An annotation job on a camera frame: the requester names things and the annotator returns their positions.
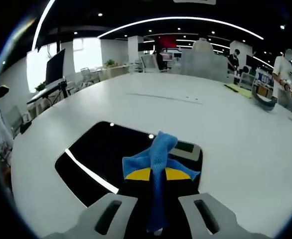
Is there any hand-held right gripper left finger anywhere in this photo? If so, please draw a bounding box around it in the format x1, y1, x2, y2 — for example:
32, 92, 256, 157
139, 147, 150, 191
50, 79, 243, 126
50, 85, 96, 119
42, 166, 153, 239

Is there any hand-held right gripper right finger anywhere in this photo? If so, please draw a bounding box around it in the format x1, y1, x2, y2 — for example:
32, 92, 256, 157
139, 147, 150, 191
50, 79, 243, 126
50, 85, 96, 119
163, 167, 271, 239

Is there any blue cleaning cloth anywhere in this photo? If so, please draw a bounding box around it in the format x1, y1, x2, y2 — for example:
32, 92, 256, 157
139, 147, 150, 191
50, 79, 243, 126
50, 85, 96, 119
122, 130, 201, 232

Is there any grey curved band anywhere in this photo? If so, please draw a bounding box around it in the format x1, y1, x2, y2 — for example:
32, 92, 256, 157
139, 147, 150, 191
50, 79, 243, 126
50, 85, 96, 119
251, 84, 278, 113

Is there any yellow paper sheet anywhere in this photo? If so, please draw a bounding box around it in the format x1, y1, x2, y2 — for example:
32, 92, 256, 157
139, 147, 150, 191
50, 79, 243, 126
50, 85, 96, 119
224, 83, 252, 99

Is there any white low cabinet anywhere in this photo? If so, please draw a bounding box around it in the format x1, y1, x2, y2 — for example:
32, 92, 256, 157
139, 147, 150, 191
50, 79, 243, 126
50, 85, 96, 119
100, 66, 130, 82

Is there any dark standing desk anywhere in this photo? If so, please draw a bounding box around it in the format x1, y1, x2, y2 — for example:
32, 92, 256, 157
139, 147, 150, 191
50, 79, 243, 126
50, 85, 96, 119
26, 81, 69, 105

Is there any grey desk partition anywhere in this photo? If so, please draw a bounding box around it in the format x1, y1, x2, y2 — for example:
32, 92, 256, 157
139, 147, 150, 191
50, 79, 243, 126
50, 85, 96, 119
180, 51, 229, 82

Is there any black computer monitor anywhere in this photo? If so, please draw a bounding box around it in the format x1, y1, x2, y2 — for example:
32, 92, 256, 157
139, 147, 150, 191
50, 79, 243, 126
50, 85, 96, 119
45, 48, 66, 86

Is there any red wall screen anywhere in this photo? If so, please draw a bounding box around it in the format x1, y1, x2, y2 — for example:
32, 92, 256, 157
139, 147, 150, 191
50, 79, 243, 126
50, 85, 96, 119
159, 35, 178, 50

